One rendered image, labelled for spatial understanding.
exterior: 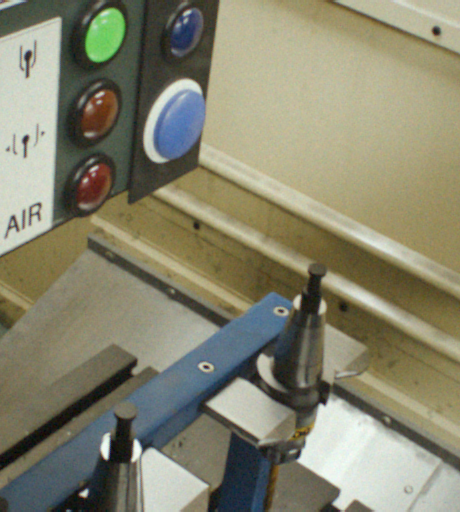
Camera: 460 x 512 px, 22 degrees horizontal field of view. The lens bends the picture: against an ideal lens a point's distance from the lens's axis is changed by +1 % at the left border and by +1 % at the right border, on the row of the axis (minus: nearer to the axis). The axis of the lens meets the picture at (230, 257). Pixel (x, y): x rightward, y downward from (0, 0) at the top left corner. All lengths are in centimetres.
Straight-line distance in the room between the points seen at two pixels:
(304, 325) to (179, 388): 11
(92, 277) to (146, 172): 119
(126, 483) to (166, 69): 38
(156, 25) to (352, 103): 89
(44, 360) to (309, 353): 74
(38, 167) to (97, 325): 120
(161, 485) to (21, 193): 47
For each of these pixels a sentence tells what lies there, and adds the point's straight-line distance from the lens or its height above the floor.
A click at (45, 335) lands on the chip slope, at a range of 164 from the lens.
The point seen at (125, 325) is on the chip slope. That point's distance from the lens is 161.
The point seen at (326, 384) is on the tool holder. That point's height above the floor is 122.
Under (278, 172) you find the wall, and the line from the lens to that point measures 142.
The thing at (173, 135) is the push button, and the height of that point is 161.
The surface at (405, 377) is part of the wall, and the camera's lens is 145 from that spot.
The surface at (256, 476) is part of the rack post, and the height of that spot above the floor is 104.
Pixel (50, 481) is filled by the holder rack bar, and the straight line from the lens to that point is 85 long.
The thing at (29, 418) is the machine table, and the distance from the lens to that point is 136.
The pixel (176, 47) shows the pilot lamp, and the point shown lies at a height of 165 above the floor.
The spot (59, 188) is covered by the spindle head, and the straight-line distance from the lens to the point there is 45.
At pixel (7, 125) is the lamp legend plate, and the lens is 41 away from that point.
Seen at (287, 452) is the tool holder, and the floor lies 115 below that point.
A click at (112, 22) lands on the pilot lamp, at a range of 42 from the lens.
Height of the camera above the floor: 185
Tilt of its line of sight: 36 degrees down
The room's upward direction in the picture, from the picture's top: 9 degrees clockwise
